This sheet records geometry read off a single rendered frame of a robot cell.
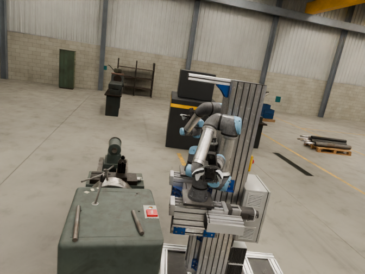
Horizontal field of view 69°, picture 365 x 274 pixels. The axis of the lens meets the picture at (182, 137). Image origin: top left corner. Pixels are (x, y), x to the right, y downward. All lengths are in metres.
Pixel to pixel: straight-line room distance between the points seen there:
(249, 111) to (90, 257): 1.38
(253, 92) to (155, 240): 1.21
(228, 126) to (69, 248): 1.12
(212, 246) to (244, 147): 0.90
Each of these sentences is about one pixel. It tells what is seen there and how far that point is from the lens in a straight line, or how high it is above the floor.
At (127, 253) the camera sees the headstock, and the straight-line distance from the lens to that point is 1.39.
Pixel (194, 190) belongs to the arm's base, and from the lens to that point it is 1.95.
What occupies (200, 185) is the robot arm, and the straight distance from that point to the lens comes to 1.92.
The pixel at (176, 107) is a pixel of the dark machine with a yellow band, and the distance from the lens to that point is 6.59.
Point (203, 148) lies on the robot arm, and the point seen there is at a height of 1.60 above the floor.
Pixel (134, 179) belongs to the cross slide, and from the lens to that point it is 2.61.
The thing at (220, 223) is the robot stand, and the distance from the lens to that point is 1.96.
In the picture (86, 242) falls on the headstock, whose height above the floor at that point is 1.25.
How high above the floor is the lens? 2.09
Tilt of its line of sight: 15 degrees down
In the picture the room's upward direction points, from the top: 9 degrees clockwise
